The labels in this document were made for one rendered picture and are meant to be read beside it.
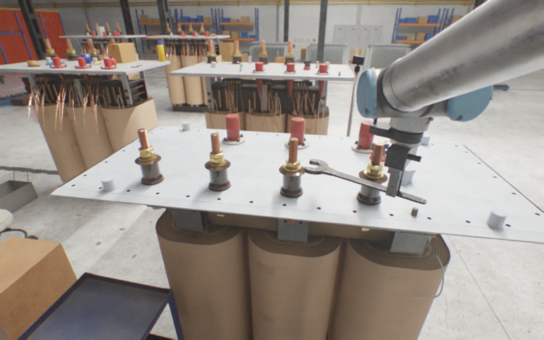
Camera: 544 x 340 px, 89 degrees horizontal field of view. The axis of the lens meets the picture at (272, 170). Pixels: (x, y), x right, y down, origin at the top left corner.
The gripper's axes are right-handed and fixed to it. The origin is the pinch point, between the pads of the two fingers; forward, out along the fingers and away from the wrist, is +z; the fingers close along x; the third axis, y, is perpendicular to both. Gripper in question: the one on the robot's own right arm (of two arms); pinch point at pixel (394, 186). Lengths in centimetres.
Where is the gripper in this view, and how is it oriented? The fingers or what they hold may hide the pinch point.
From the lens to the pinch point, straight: 85.1
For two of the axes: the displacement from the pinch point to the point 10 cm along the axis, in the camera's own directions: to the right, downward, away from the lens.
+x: 6.1, -3.6, 7.0
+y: 7.9, 2.9, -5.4
